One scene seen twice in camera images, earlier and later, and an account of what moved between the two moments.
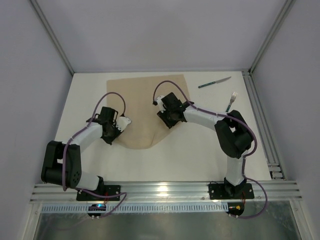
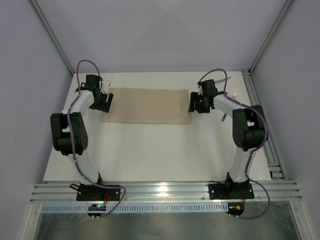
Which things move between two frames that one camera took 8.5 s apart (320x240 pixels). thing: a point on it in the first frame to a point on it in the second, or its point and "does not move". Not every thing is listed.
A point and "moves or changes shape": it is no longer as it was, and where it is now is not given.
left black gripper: x=110 y=135 to x=104 y=105
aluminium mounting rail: x=266 y=192 does not move
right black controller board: x=235 y=208 does not move
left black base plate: x=108 y=190 does not move
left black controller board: x=96 y=207 does not move
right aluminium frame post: x=287 y=6 does not move
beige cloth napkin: x=138 y=93 moves or changes shape
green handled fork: x=234 y=94 does not move
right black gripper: x=168 y=119 to x=194 y=104
